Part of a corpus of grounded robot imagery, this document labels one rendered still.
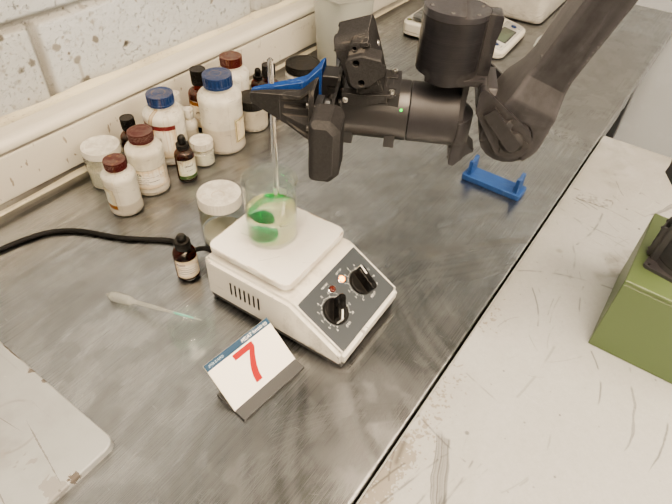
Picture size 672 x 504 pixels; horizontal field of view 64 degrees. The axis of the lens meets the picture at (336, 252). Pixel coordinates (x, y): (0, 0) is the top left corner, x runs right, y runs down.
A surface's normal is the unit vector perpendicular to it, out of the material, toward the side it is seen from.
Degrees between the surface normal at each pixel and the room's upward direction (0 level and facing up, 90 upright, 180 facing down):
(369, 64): 93
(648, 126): 90
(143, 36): 90
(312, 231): 0
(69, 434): 0
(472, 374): 0
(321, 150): 90
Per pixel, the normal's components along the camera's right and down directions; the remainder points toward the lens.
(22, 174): 0.81, 0.43
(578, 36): -0.16, 0.67
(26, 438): 0.04, -0.73
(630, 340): -0.58, 0.55
